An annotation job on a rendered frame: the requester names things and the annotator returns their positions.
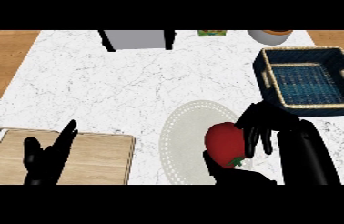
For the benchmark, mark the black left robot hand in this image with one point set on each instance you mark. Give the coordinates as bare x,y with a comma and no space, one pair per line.
44,164

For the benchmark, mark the grey appliance with black frame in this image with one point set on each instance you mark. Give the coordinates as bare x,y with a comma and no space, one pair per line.
134,38

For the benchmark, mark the green box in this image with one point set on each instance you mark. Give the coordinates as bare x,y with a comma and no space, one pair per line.
211,32

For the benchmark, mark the pale wooden cutting board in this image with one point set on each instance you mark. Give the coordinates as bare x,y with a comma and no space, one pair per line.
93,160

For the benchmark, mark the dark blue wicker basket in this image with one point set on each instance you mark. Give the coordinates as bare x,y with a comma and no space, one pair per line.
304,82

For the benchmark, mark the white oval placemat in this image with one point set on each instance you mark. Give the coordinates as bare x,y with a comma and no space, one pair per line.
188,142

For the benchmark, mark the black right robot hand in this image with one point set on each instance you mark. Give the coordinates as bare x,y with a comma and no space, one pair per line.
304,154

